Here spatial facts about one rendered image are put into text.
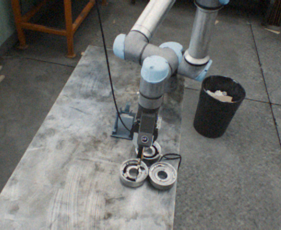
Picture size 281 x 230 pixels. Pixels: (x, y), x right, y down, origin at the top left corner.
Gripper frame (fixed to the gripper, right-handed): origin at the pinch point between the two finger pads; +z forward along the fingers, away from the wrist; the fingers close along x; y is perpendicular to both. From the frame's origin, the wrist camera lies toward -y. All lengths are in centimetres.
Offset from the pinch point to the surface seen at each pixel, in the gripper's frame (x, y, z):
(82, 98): 32.6, 35.1, 13.3
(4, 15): 157, 184, 59
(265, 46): -126, 282, 94
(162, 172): -9.5, -0.3, 11.3
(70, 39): 93, 186, 74
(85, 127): 25.9, 16.7, 13.2
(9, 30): 157, 187, 77
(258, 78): -107, 208, 94
